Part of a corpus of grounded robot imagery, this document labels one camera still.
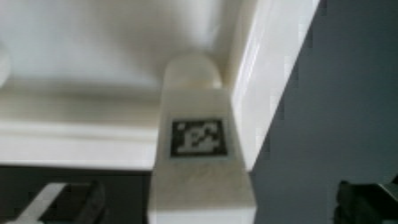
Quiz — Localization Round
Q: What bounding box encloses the white leg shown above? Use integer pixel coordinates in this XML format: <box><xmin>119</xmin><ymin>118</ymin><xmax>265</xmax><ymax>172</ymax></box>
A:
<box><xmin>147</xmin><ymin>53</ymin><xmax>256</xmax><ymax>224</ymax></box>

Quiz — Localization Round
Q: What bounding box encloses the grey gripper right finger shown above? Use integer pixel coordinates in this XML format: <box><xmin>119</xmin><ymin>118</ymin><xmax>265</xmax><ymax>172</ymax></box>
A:
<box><xmin>334</xmin><ymin>181</ymin><xmax>398</xmax><ymax>224</ymax></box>

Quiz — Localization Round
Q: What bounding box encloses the white square tabletop part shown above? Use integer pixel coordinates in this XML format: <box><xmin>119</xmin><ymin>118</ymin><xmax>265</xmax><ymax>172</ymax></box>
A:
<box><xmin>0</xmin><ymin>0</ymin><xmax>321</xmax><ymax>170</ymax></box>

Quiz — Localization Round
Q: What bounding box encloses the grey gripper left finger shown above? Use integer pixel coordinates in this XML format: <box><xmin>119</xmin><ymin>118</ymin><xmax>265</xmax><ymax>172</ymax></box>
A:
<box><xmin>12</xmin><ymin>182</ymin><xmax>106</xmax><ymax>224</ymax></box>

